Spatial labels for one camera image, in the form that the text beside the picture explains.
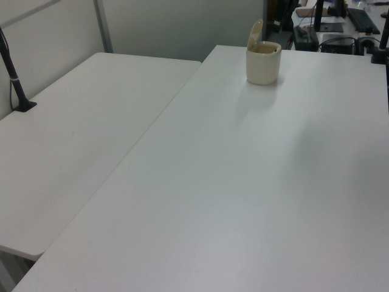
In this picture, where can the cream desktop trash bin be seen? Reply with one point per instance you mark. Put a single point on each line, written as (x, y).
(263, 67)

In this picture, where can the cream trash bin lid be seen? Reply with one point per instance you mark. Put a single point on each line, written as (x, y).
(254, 33)

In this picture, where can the black green-topped device box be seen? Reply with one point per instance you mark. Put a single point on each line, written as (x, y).
(305, 38)

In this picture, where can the brown notebook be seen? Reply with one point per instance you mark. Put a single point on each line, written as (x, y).
(307, 12)

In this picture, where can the black electronics box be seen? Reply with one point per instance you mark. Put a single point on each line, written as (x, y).
(337, 44)

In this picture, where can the black monitor stand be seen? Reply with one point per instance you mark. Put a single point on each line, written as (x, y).
(325, 21)

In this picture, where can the black keyboard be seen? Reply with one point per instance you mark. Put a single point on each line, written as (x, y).
(363, 19)

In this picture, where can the grey partition frame post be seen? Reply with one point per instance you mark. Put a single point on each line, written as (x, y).
(103, 25)

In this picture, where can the black clamped camera pole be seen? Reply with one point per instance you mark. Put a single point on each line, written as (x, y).
(381, 45)
(12, 73)

